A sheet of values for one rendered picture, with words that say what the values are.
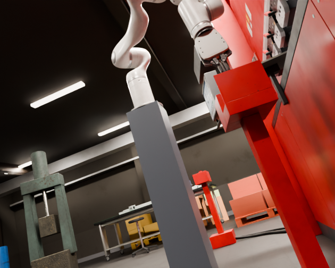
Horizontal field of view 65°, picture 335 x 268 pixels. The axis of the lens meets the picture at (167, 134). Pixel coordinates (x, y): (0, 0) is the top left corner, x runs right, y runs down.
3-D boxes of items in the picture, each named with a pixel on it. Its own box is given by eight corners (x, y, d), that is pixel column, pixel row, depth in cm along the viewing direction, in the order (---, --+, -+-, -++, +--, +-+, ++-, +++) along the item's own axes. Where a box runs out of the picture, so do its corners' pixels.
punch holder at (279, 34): (279, 50, 148) (267, 27, 153) (294, 43, 146) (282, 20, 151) (281, 35, 135) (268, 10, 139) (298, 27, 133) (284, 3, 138)
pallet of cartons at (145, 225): (174, 233, 775) (166, 207, 797) (161, 240, 653) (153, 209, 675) (145, 242, 791) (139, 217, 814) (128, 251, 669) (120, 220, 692)
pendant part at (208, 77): (212, 122, 285) (201, 93, 296) (223, 118, 285) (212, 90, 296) (216, 106, 242) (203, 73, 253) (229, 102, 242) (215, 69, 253)
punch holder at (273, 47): (276, 65, 167) (266, 44, 172) (290, 59, 165) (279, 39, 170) (278, 54, 153) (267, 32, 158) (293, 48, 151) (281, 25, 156)
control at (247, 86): (225, 133, 101) (209, 92, 107) (265, 119, 101) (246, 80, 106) (229, 115, 82) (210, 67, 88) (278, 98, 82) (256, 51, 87)
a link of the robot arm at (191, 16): (213, 30, 102) (192, 41, 102) (199, 6, 106) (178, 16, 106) (213, 15, 94) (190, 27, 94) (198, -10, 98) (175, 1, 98)
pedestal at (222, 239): (215, 245, 293) (191, 174, 317) (237, 239, 287) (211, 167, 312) (212, 249, 274) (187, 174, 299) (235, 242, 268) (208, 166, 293)
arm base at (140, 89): (124, 112, 138) (116, 83, 144) (137, 122, 156) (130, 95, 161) (157, 99, 135) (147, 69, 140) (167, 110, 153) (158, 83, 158)
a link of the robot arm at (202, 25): (212, 31, 102) (216, 36, 101) (192, 41, 102) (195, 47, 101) (212, 16, 94) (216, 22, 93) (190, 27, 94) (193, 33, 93)
